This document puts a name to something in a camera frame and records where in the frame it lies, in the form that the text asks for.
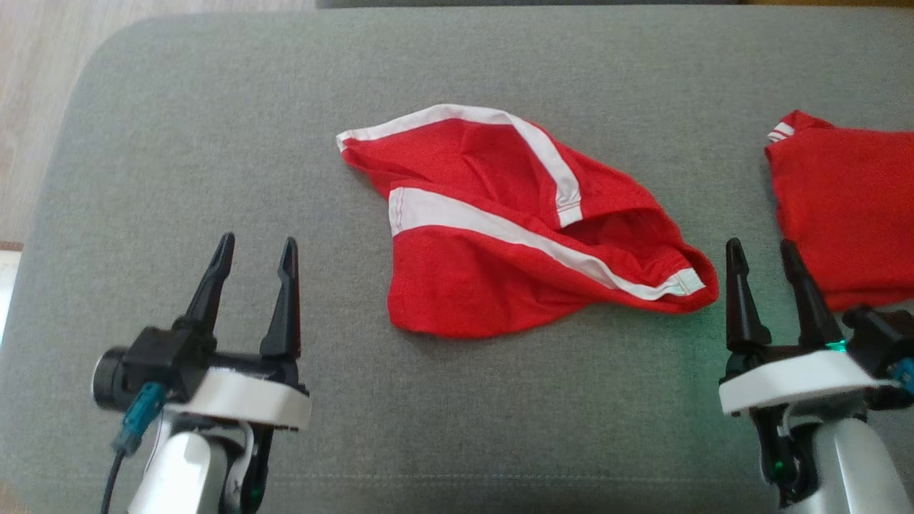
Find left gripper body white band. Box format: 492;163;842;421
166;348;312;514

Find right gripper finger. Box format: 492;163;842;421
780;239;845;349
724;238;773;353

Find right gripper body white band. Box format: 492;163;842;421
718;341;895;509

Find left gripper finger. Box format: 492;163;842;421
258;236;301;361
174;231;236;334

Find red basketball jersey white sleeves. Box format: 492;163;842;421
763;109;914;313

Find red shorts white stripes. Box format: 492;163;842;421
335;104;720;339

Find grey fabric ottoman seat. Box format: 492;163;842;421
0;6;914;514

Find beige floor rug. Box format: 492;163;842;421
0;241;24;345

